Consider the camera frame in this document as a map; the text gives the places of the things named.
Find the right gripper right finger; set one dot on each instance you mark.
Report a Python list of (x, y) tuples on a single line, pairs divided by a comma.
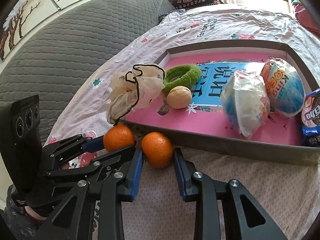
[(244, 217)]

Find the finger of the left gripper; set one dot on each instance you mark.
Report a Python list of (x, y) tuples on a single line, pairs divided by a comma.
[(92, 145)]

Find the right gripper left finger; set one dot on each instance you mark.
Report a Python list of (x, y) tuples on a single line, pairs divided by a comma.
[(116, 181)]

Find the orange tangerine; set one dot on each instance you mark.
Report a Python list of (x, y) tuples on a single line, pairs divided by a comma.
[(118, 137), (157, 149)]

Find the cream sheer hair scrunchie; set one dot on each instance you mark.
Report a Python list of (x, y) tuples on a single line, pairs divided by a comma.
[(134, 89)]

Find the white blue surprise egg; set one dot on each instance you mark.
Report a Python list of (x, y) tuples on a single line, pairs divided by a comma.
[(245, 102)]

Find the green knitted hair scrunchie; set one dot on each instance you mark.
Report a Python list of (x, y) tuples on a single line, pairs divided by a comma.
[(185, 75)]

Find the blue oreo cookie packet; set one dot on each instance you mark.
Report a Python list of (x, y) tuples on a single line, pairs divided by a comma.
[(310, 119)]

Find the blue surprise egg toy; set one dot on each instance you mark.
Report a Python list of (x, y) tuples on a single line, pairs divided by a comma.
[(284, 87)]

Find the left hand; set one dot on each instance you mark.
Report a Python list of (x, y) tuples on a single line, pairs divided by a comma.
[(35, 216)]

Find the tan walnut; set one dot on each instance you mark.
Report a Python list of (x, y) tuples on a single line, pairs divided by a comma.
[(179, 97)]

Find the pink and blue book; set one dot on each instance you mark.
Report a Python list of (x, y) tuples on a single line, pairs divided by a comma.
[(204, 115)]

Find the grey quilted headboard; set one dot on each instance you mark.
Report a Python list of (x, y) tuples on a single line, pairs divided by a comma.
[(61, 56)]

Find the dark shallow cardboard box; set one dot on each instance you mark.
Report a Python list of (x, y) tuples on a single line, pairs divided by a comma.
[(279, 140)]

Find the pink bundled duvet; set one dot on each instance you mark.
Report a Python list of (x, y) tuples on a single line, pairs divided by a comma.
[(303, 17)]

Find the tree painting wall panels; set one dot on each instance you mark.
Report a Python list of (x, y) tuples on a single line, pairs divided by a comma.
[(25, 16)]

